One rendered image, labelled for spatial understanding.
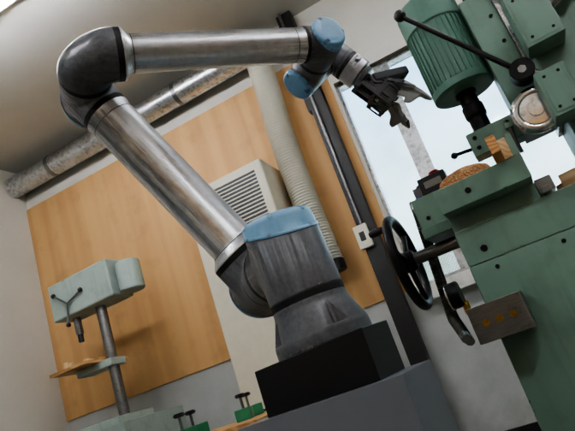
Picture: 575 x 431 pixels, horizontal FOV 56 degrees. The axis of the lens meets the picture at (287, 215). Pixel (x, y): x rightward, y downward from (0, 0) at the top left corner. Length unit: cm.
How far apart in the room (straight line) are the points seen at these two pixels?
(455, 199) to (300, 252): 46
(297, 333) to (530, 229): 63
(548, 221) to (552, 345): 27
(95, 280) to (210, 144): 110
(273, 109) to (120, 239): 138
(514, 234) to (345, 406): 64
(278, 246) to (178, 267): 251
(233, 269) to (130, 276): 196
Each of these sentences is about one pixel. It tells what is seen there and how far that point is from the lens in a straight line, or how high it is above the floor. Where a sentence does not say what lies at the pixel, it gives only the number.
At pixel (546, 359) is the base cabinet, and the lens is 135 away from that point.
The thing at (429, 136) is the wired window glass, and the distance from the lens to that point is 315.
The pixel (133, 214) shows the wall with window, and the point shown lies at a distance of 376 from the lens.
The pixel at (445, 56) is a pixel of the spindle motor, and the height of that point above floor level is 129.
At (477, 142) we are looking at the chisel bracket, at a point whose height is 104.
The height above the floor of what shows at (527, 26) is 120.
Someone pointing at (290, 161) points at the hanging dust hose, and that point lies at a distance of 306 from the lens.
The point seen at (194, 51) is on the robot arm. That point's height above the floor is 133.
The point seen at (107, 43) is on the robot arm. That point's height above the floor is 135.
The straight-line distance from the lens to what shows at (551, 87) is 144.
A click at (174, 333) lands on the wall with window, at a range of 349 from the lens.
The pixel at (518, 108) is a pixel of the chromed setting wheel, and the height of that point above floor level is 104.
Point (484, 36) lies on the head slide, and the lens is 165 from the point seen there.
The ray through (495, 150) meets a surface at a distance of 124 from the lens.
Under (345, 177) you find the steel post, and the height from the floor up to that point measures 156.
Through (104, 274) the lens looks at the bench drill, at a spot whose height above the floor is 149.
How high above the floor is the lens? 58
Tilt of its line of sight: 17 degrees up
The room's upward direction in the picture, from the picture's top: 19 degrees counter-clockwise
